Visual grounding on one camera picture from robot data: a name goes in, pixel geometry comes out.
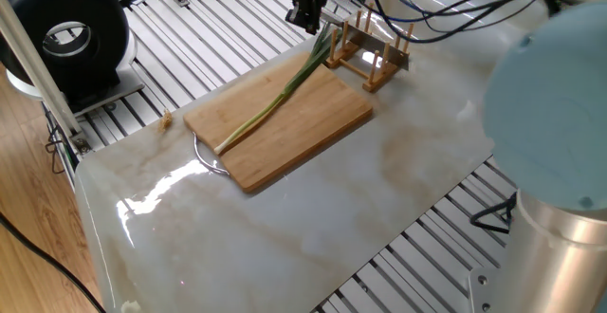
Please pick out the green garlic stalk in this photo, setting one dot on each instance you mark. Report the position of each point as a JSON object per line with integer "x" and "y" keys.
{"x": 285, "y": 95}

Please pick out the small tan garlic scrap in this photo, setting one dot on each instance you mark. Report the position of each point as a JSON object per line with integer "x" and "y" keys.
{"x": 166, "y": 119}

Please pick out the wooden slotted rack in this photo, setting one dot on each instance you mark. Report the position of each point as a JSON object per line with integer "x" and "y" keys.
{"x": 356, "y": 57}

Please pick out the bamboo cutting board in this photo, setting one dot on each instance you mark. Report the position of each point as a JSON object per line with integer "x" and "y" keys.
{"x": 285, "y": 133}

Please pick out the black round fan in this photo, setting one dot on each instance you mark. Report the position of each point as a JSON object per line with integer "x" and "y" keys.
{"x": 100, "y": 24}

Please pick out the white marble pattern mat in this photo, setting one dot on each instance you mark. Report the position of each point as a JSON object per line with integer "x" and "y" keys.
{"x": 313, "y": 237}

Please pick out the aluminium frame post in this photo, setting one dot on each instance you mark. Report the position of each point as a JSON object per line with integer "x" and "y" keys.
{"x": 38, "y": 66}

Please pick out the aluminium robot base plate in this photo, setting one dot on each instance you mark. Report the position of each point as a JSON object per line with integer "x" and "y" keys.
{"x": 486, "y": 294}

